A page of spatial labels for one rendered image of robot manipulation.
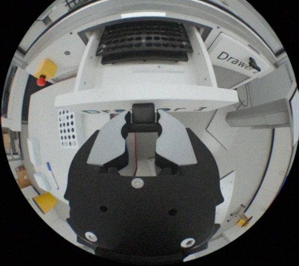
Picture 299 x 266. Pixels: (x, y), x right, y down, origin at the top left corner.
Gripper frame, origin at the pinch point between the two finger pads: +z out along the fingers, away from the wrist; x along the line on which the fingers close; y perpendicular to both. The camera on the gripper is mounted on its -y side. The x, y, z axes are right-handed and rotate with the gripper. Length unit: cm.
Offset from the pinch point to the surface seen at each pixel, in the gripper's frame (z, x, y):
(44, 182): -8, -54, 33
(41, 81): 8.8, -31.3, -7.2
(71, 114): 10.6, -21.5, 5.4
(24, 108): 17, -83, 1
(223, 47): 11.0, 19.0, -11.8
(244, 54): 10.1, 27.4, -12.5
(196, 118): 78, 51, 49
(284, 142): -3, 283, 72
